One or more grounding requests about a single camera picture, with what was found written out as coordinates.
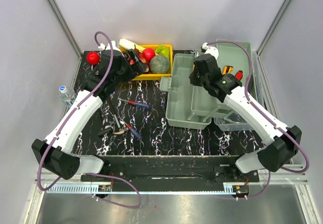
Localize orange handled tool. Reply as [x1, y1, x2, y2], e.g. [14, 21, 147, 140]
[222, 65, 234, 75]

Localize red handled pliers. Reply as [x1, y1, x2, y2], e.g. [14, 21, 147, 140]
[235, 70, 243, 80]

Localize blue red screwdriver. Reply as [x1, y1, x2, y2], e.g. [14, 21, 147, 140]
[126, 124, 142, 140]
[118, 98, 150, 110]

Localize clear plastic tool box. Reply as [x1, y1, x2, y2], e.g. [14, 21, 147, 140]
[159, 39, 253, 131]

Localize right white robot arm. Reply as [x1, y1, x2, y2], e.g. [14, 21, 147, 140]
[189, 53, 302, 182]

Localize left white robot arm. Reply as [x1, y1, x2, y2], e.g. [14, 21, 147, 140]
[31, 49, 147, 181]

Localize yellow plastic tray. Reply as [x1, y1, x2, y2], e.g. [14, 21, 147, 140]
[119, 44, 174, 81]

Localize red lychee fruit bunch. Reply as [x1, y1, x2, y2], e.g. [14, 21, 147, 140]
[128, 58, 147, 65]

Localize white radish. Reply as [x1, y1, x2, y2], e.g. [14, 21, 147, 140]
[119, 38, 145, 52]

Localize red apple in tray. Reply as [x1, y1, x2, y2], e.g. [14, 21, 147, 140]
[142, 48, 155, 62]

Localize green netted melon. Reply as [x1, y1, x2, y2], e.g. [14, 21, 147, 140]
[149, 55, 171, 74]

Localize green pepper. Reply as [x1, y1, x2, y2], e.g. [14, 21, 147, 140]
[154, 44, 170, 59]

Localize red apple on table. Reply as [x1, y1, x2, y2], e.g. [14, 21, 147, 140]
[86, 51, 100, 65]

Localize plastic water bottle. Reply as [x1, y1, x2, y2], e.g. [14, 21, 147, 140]
[59, 86, 77, 108]

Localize silver pliers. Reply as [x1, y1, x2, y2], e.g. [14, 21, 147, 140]
[113, 125, 128, 135]

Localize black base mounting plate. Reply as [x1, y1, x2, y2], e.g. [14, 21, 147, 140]
[80, 155, 260, 192]

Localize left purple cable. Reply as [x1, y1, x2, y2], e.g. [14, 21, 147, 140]
[36, 31, 142, 209]

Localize black handled tool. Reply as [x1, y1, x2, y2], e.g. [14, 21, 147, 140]
[97, 127, 113, 137]

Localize aluminium frame rail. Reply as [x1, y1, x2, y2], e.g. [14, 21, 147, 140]
[35, 172, 84, 188]

